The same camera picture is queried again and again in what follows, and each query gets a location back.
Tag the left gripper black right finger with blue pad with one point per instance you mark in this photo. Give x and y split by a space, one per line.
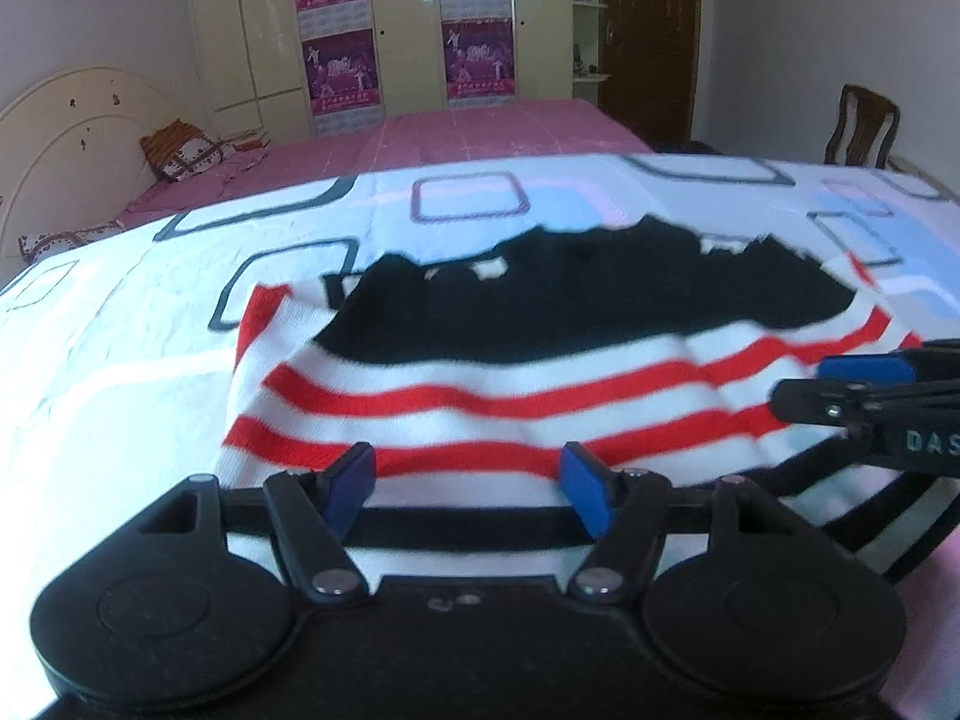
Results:
626 514

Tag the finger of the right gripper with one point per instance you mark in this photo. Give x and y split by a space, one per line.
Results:
819 402

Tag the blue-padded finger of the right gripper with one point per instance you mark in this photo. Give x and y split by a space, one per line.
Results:
931 361

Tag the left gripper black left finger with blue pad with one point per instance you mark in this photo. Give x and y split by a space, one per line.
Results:
310 514

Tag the white red black striped sweater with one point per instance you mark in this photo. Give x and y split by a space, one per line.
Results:
651 346

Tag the white patterned bed quilt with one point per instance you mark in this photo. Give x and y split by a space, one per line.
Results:
137 584

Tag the dark wooden chair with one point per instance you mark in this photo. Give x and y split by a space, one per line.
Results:
865 130

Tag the orange striped cartoon pillow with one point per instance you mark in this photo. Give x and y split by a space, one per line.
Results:
181 150

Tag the white dotted pillow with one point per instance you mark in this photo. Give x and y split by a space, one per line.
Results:
35 247

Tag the pink bed sheet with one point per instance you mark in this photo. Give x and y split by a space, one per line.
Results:
535 128

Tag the cream corner shelf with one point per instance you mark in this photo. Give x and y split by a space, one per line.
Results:
588 65

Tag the cream rounded headboard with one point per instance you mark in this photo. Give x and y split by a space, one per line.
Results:
71 154

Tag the lower left purple poster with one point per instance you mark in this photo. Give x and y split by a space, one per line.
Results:
343 82

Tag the dark wooden door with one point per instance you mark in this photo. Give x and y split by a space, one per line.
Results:
650 53

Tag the lower right purple poster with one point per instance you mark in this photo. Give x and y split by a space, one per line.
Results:
478 63

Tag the cream wardrobe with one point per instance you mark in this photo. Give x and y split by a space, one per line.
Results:
251 65

